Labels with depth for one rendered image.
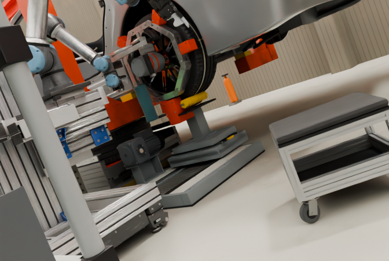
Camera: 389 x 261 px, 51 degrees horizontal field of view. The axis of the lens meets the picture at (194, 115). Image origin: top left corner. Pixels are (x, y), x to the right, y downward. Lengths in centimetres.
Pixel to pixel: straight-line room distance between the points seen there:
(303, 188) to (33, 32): 130
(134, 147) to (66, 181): 234
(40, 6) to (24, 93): 146
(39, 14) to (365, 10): 495
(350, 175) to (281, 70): 544
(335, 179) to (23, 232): 116
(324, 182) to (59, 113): 111
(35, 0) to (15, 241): 154
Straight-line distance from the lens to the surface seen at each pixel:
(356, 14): 625
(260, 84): 714
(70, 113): 188
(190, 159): 291
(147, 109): 282
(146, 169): 310
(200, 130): 293
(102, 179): 310
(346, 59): 611
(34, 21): 196
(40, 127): 51
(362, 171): 151
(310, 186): 149
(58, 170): 51
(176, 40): 267
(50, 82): 204
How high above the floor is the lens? 62
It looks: 4 degrees down
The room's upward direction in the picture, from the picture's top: 22 degrees counter-clockwise
